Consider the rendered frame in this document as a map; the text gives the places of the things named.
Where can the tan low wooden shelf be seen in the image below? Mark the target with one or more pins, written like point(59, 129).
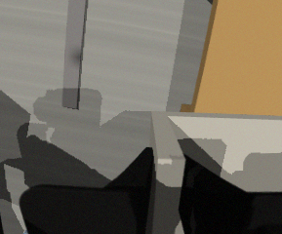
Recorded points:
point(241, 66)

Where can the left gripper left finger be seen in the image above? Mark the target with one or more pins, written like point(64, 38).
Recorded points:
point(121, 207)

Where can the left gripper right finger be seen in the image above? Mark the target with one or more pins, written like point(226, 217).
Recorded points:
point(211, 205)

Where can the white tray with raised ends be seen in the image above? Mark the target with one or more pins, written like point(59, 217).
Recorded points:
point(245, 150)

